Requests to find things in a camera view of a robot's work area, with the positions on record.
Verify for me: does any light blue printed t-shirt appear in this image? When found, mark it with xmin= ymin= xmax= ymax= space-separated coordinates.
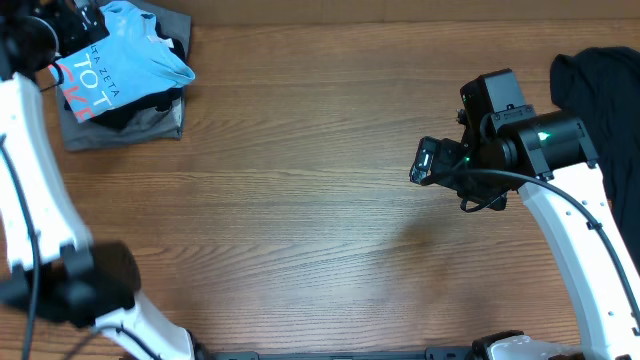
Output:
xmin=49 ymin=0 xmax=197 ymax=124

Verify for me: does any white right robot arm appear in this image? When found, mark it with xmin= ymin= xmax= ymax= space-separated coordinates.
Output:
xmin=412 ymin=69 xmax=639 ymax=359

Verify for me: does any crumpled black shirt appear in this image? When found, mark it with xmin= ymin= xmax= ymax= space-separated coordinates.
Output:
xmin=550 ymin=47 xmax=639 ymax=265

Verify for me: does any folded grey garment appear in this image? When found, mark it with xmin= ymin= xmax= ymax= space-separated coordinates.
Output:
xmin=49 ymin=1 xmax=195 ymax=151

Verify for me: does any folded black garment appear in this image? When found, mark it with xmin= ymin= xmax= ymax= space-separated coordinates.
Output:
xmin=49 ymin=0 xmax=186 ymax=131

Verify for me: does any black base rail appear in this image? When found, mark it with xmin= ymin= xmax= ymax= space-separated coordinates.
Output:
xmin=209 ymin=346 xmax=486 ymax=360

